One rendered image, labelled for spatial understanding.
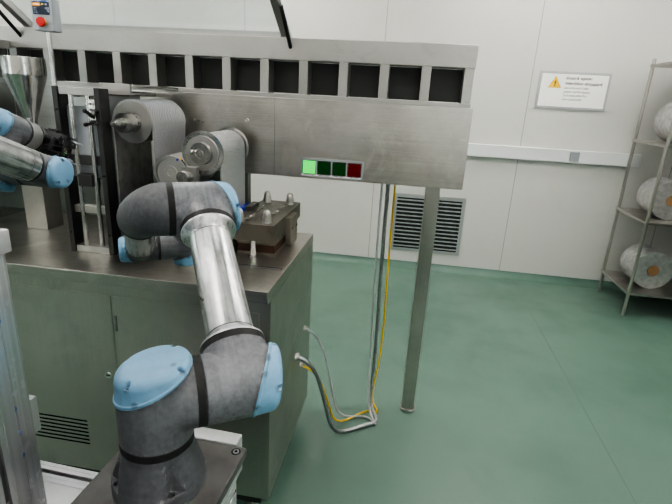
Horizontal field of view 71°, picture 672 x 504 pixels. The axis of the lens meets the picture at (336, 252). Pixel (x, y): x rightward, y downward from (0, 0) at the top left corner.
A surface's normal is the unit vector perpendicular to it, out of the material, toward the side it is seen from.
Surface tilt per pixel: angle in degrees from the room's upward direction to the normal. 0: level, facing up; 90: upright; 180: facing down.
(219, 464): 0
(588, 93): 90
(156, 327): 90
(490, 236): 90
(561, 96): 90
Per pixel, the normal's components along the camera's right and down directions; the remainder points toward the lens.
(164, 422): 0.40, 0.31
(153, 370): -0.07, -0.93
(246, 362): 0.26, -0.65
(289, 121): -0.15, 0.29
